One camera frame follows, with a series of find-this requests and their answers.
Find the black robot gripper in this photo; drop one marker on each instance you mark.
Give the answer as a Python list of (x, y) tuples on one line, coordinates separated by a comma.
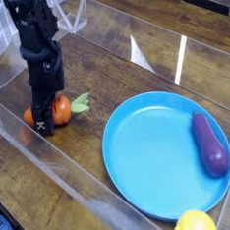
[(46, 76)]

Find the orange toy carrot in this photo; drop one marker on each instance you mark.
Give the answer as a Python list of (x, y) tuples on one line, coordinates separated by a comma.
[(63, 109)]

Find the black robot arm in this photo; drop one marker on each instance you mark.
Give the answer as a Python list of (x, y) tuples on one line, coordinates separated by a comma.
[(37, 25)]

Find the blue round plate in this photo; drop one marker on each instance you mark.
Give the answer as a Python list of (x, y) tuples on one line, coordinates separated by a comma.
[(153, 159)]

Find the purple toy eggplant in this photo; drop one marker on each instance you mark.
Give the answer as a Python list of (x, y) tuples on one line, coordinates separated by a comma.
[(214, 156)]

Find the yellow toy fruit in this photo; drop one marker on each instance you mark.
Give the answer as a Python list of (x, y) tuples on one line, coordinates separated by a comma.
[(195, 220)]

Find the clear acrylic enclosure wall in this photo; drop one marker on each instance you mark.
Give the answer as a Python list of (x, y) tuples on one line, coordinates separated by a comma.
[(113, 49)]

